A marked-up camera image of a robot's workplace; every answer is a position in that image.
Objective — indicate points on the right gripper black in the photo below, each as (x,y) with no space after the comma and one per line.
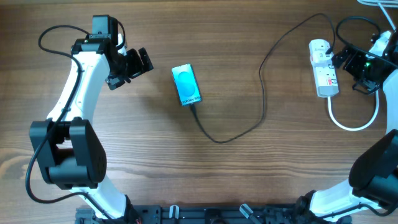
(347,61)

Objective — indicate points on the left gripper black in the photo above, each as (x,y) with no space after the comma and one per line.
(131,66)

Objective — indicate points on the teal screen smartphone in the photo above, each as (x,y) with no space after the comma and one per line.
(186,84)

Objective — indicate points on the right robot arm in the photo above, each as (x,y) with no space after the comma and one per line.
(372,181)

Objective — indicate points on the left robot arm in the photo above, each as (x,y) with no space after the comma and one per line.
(66,147)

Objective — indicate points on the white charger plug adapter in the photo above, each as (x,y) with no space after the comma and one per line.
(319,58)

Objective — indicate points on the white power strip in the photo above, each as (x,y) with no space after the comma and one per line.
(326,82)

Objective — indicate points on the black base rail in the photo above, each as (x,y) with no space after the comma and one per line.
(281,213)

